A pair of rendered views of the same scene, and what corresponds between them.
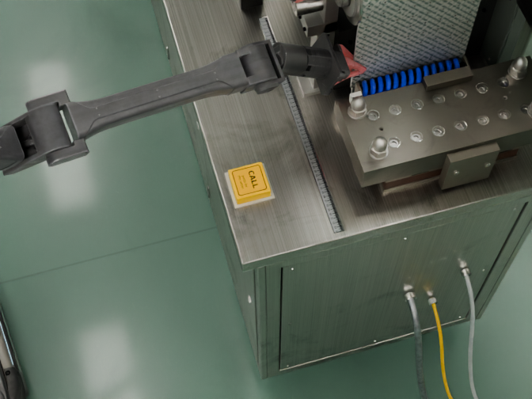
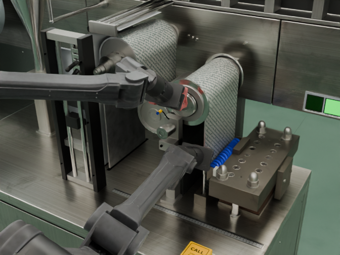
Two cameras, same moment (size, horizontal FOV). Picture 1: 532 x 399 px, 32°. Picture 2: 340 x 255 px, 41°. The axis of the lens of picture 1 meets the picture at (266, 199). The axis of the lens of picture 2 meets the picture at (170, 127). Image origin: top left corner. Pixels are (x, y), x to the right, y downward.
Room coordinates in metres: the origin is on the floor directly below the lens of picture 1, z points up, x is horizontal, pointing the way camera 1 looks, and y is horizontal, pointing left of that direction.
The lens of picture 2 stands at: (0.25, 0.73, 1.84)
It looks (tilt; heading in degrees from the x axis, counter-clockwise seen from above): 29 degrees down; 316
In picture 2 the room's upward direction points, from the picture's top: 1 degrees counter-clockwise
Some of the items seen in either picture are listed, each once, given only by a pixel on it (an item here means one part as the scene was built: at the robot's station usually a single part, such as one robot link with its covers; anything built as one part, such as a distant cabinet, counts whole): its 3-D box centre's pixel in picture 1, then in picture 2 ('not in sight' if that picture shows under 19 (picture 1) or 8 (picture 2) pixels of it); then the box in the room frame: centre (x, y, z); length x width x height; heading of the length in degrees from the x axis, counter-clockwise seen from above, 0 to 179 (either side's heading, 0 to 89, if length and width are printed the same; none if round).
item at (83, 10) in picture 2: not in sight; (79, 11); (1.68, -0.18, 1.41); 0.30 x 0.04 x 0.04; 105
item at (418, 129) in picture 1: (446, 119); (257, 163); (0.97, -0.35, 1.00); 0.40 x 0.16 x 0.06; 105
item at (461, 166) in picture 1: (469, 167); (284, 177); (0.88, -0.39, 0.96); 0.10 x 0.03 x 0.11; 105
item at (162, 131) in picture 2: (298, 4); (163, 132); (1.11, -0.07, 1.18); 0.04 x 0.02 x 0.04; 15
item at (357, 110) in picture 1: (358, 105); (222, 171); (0.97, -0.18, 1.05); 0.04 x 0.04 x 0.04
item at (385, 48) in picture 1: (412, 44); (220, 132); (1.07, -0.28, 1.10); 0.23 x 0.01 x 0.18; 105
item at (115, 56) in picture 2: not in sight; (113, 63); (1.33, -0.06, 1.33); 0.06 x 0.06 x 0.06; 15
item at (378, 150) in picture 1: (379, 146); (253, 178); (0.88, -0.21, 1.05); 0.04 x 0.04 x 0.04
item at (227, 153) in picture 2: (412, 77); (225, 154); (1.05, -0.29, 1.03); 0.21 x 0.04 x 0.03; 105
